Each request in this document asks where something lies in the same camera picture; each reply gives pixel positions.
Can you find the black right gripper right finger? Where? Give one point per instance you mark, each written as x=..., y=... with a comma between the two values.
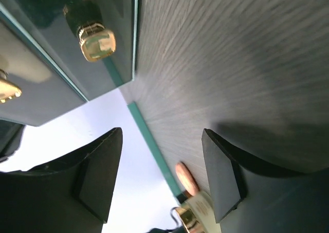
x=252, y=195

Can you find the clear acrylic drawer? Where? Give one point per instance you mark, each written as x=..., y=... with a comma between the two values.
x=91, y=44
x=45, y=94

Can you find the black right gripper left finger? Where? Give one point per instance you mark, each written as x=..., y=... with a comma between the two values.
x=72, y=193

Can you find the gold round compact jar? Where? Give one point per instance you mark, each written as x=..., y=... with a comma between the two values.
x=197, y=214

